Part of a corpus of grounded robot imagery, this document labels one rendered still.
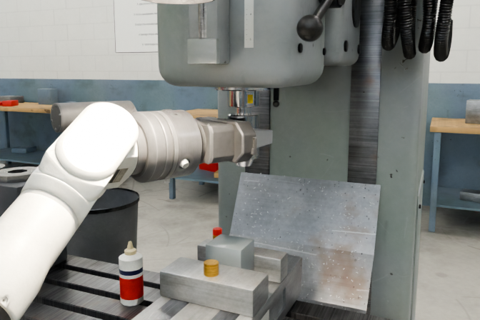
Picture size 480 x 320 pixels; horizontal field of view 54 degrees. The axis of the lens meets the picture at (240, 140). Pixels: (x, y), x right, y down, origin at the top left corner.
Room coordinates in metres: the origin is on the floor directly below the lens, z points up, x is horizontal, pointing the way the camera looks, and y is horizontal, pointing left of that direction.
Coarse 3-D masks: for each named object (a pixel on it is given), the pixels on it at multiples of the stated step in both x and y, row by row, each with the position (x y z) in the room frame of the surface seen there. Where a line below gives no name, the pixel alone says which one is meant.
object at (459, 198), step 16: (0, 96) 6.22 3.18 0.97; (16, 96) 6.21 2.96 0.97; (48, 96) 5.94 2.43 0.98; (48, 112) 5.30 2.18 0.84; (192, 112) 4.91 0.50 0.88; (208, 112) 4.91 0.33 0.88; (432, 128) 3.70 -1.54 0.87; (448, 128) 3.66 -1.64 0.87; (464, 128) 3.61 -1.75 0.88; (0, 160) 5.69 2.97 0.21; (16, 160) 5.60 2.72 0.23; (32, 160) 5.60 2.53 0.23; (192, 176) 4.72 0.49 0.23; (208, 176) 4.72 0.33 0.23; (432, 176) 3.72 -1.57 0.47; (432, 192) 3.71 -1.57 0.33; (448, 192) 4.10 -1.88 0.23; (464, 192) 3.84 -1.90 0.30; (432, 208) 3.71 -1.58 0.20; (464, 208) 3.64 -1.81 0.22; (432, 224) 3.71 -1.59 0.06
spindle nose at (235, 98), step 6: (228, 96) 0.68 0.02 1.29; (234, 96) 0.67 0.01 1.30; (240, 96) 0.66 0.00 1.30; (246, 96) 0.66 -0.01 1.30; (258, 96) 0.68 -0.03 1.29; (228, 102) 0.68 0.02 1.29; (234, 102) 0.67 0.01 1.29; (240, 102) 0.66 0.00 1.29; (246, 102) 0.66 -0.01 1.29; (258, 102) 0.68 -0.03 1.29
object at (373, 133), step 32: (416, 32) 0.94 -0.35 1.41; (352, 64) 0.99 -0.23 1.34; (384, 64) 0.97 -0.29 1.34; (416, 64) 0.94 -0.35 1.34; (224, 96) 1.11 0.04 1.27; (288, 96) 1.05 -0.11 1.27; (320, 96) 1.02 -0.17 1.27; (352, 96) 0.99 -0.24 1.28; (384, 96) 0.96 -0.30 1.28; (416, 96) 0.94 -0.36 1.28; (288, 128) 1.05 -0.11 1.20; (320, 128) 1.02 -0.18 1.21; (352, 128) 0.99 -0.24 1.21; (384, 128) 0.96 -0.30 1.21; (416, 128) 0.94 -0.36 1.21; (256, 160) 1.07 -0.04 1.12; (288, 160) 1.04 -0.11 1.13; (320, 160) 1.02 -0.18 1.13; (352, 160) 0.98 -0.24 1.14; (384, 160) 0.96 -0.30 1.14; (416, 160) 0.95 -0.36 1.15; (224, 192) 1.11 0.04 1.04; (384, 192) 0.96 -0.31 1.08; (416, 192) 0.98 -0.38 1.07; (224, 224) 1.11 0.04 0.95; (384, 224) 0.96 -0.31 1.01; (416, 224) 1.03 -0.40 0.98; (384, 256) 0.96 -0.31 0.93; (416, 256) 1.11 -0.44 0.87; (384, 288) 0.96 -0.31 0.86; (416, 288) 1.28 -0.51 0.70
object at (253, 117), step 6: (228, 114) 0.69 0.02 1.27; (234, 114) 0.67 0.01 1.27; (240, 114) 0.67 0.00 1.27; (246, 114) 0.67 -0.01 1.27; (252, 114) 0.67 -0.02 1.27; (258, 114) 0.68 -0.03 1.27; (240, 120) 0.66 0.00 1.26; (246, 120) 0.66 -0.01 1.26; (252, 120) 0.67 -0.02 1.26; (258, 120) 0.68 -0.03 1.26
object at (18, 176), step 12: (0, 168) 0.94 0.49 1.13; (12, 168) 0.94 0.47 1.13; (24, 168) 0.94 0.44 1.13; (0, 180) 0.87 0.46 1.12; (12, 180) 0.87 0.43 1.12; (24, 180) 0.88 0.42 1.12; (0, 192) 0.85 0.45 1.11; (12, 192) 0.84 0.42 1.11; (0, 204) 0.85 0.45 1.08; (0, 216) 0.85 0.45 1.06
